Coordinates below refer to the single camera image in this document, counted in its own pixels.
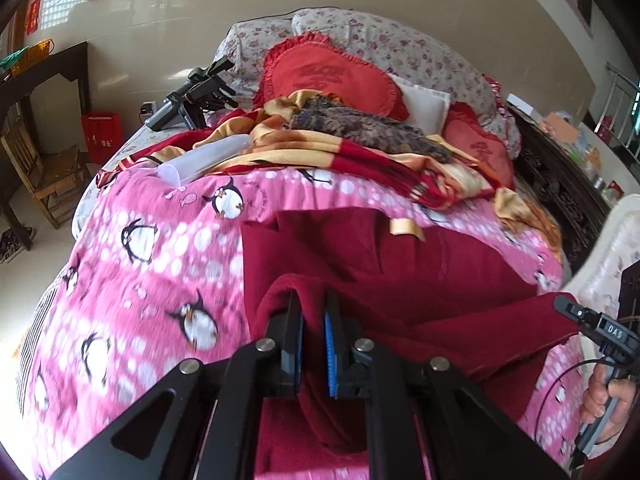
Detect red and orange patterned blanket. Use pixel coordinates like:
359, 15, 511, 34
95, 89, 565, 252

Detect dark red fleece garment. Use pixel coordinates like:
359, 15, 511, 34
240, 207, 584, 468

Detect brown patterned cloth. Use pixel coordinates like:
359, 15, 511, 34
289, 96, 452, 162

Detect wooden chair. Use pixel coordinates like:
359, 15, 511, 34
0, 119, 92, 230

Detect red heart-shaped pillow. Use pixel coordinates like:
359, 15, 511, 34
254, 31, 410, 122
442, 102, 517, 192

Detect clear plastic tube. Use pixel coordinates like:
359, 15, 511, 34
156, 135, 252, 187

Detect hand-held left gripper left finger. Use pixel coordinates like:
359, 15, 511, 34
50, 289, 306, 480

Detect pink penguin print blanket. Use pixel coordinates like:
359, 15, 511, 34
20, 162, 601, 480

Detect black cable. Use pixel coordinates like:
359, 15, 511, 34
532, 356, 617, 457

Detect dark wooden table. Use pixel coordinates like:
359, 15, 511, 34
0, 41, 92, 252

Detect white flat box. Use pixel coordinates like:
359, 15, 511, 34
507, 92, 540, 114

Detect dark carved headboard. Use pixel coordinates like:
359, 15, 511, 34
506, 101, 617, 273

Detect white pillow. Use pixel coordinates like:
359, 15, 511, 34
387, 74, 452, 136

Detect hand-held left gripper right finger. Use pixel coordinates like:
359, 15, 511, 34
322, 290, 571, 480

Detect person's right hand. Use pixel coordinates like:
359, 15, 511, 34
581, 374, 640, 443

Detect short floral print pillow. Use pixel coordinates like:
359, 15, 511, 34
214, 15, 301, 103

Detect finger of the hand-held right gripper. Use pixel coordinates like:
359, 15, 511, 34
553, 294, 601, 333

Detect black hand-held device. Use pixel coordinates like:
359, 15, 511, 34
144, 57, 239, 132

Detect orange cardboard packet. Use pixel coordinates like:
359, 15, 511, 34
541, 111, 582, 145

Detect metal railing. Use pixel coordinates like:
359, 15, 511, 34
604, 61, 640, 150

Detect striped bed sheet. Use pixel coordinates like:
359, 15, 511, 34
14, 269, 67, 417

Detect green cloth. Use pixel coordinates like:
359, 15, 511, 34
0, 46, 30, 70

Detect dark sneakers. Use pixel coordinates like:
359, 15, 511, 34
0, 226, 37, 264

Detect long floral print pillow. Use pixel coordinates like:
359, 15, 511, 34
291, 7, 522, 153

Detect yellow plastic basket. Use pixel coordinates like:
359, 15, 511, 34
10, 38, 54, 77

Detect red wall decoration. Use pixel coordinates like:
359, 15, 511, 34
24, 0, 42, 37

